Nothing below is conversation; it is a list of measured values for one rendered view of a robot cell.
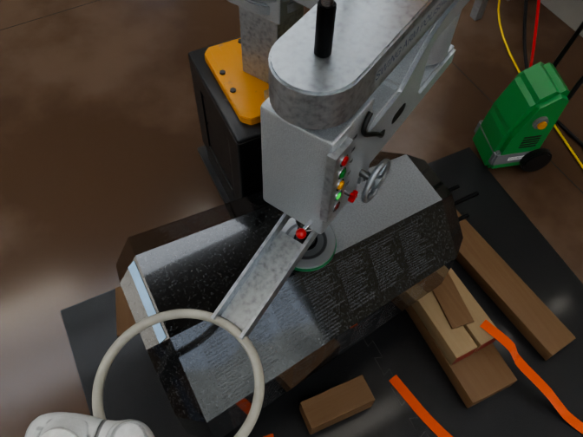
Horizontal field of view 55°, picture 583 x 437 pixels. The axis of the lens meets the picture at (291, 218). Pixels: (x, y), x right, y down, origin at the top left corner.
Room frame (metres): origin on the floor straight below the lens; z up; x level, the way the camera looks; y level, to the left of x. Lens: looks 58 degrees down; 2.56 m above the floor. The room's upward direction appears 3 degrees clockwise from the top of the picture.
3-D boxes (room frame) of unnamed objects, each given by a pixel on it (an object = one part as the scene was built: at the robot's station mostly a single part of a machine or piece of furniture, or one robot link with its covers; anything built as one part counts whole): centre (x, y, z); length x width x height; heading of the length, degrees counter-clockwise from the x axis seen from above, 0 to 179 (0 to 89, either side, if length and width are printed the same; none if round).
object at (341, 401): (0.62, -0.23, 0.07); 0.30 x 0.12 x 0.12; 116
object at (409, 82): (1.31, -0.28, 1.30); 0.74 x 0.23 x 0.49; 147
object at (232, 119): (1.91, 0.12, 0.37); 0.66 x 0.66 x 0.74; 28
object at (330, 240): (0.99, -0.05, 0.84); 0.21 x 0.21 x 0.01
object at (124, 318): (1.03, 0.77, 0.02); 0.25 x 0.10 x 0.01; 13
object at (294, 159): (1.05, -0.10, 1.32); 0.36 x 0.22 x 0.45; 147
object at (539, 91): (2.14, -1.24, 0.43); 0.35 x 0.35 x 0.87; 13
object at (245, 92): (1.91, 0.12, 0.76); 0.49 x 0.49 x 0.05; 28
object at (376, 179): (1.02, -0.22, 1.20); 0.15 x 0.10 x 0.15; 147
